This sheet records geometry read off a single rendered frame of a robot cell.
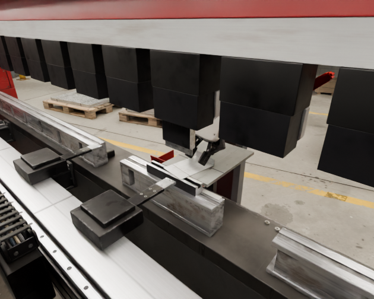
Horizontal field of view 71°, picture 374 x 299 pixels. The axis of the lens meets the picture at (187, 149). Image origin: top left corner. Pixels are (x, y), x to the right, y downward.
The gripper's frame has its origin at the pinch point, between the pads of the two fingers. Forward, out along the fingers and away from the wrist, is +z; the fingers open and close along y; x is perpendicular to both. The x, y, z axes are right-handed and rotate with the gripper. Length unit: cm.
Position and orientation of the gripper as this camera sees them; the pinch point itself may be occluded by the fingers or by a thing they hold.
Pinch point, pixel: (197, 155)
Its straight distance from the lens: 79.8
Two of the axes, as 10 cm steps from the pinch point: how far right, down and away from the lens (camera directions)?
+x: 6.0, 3.7, 7.1
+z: -5.0, 8.6, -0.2
